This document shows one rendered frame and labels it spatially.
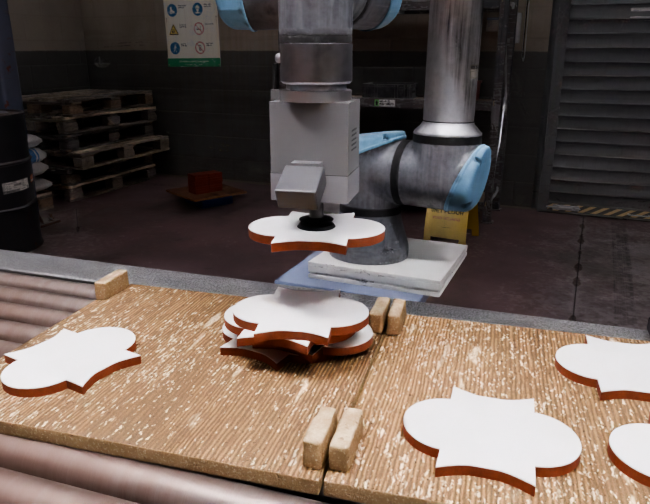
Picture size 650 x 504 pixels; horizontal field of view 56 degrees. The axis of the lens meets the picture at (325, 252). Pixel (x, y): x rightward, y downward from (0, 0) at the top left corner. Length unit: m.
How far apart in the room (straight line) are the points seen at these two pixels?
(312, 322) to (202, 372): 0.13
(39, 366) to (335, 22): 0.47
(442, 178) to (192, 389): 0.57
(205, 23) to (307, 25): 5.68
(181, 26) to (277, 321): 5.87
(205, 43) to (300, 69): 5.68
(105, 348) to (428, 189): 0.58
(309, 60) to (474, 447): 0.39
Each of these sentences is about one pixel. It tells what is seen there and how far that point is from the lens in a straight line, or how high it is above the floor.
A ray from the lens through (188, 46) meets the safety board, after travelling 6.42.
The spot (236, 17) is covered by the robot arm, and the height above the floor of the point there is 1.31.
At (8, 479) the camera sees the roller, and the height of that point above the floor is 0.92.
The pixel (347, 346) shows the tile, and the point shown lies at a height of 0.96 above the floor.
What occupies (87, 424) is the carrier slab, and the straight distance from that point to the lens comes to 0.64.
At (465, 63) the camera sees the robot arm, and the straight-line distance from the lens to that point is 1.05.
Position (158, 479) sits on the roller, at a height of 0.92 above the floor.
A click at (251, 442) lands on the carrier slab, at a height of 0.94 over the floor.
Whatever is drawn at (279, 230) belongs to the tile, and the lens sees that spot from 0.68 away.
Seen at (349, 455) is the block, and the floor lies 0.95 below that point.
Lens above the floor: 1.27
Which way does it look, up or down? 18 degrees down
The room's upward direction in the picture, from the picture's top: straight up
